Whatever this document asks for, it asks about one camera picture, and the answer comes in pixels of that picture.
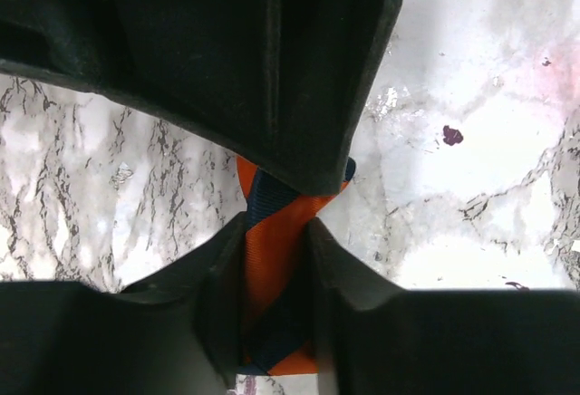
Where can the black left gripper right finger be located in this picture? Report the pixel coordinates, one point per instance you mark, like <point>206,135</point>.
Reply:
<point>280,82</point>

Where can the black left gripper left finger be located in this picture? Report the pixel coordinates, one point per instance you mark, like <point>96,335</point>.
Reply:
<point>176,331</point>

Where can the orange navy striped tie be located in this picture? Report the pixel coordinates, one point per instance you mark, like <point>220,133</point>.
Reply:
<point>277,305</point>

